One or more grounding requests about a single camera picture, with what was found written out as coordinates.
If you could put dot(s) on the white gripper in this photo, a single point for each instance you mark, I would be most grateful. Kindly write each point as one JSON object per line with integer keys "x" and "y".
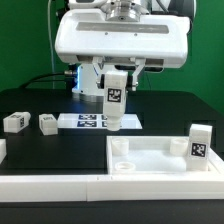
{"x": 85, "y": 35}

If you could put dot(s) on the white square table top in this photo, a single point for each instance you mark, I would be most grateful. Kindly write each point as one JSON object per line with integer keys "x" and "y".
{"x": 137, "y": 155}

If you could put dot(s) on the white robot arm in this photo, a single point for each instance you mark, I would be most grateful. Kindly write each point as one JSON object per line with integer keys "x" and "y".
{"x": 84, "y": 75}

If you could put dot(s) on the white plate with fiducial tags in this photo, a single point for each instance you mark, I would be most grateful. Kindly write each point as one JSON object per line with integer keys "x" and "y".
{"x": 94, "y": 121}

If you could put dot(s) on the white front fence bar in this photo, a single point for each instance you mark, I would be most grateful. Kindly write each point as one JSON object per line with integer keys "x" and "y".
{"x": 55, "y": 188}

